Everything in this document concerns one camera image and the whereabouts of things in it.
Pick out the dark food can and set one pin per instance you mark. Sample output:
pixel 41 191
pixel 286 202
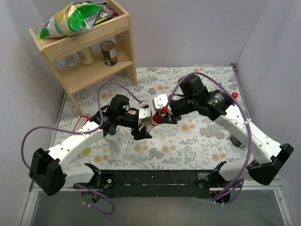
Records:
pixel 109 53

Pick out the white bottle black cap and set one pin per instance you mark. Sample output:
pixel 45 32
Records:
pixel 115 141

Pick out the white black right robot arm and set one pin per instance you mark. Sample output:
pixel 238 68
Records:
pixel 265 156

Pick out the dark purple snack box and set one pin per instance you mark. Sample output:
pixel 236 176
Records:
pixel 105 14

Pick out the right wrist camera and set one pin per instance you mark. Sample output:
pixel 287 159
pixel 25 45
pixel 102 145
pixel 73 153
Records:
pixel 159 104

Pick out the small glass bottle red rim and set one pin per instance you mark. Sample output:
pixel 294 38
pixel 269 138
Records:
pixel 151 125

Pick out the red bottle cap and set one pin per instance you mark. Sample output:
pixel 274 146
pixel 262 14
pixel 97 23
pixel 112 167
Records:
pixel 157 118
pixel 235 94

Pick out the green chip bag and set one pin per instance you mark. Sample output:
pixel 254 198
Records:
pixel 74 19

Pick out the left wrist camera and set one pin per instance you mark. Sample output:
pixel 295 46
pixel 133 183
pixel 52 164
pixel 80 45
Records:
pixel 144 114

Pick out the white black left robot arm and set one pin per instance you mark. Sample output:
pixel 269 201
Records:
pixel 49 169

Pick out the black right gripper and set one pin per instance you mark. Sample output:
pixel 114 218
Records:
pixel 169 115

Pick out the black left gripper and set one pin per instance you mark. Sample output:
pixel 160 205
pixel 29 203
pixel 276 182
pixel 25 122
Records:
pixel 140 125

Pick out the wooden shelf unit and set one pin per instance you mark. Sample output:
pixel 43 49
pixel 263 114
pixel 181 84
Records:
pixel 74 79

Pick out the cream jar on shelf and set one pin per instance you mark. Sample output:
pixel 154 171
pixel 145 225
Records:
pixel 86 56

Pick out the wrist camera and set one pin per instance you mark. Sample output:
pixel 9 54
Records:
pixel 159 104
pixel 144 114

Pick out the clear glass on shelf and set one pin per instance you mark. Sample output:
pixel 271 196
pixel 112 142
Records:
pixel 70 61

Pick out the yellow cap bottle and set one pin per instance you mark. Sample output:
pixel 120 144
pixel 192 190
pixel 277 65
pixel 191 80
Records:
pixel 87 151

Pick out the red snack box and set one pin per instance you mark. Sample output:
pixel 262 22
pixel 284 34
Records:
pixel 81 122

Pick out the aluminium frame rail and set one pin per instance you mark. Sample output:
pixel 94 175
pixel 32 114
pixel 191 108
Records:
pixel 260 205

